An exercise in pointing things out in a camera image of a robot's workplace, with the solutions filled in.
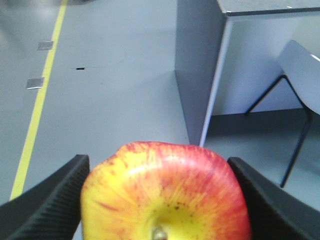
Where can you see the grey chair with black legs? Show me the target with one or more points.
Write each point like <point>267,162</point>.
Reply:
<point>301,70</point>

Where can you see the metal floor socket plate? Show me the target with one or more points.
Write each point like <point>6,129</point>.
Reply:
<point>45,45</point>
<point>35,83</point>

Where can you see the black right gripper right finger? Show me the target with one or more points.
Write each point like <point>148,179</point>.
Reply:
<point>274,214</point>

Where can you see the red yellow apple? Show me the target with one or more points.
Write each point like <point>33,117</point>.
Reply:
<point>152,190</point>

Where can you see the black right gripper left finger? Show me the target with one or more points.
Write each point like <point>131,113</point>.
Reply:
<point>51,209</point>

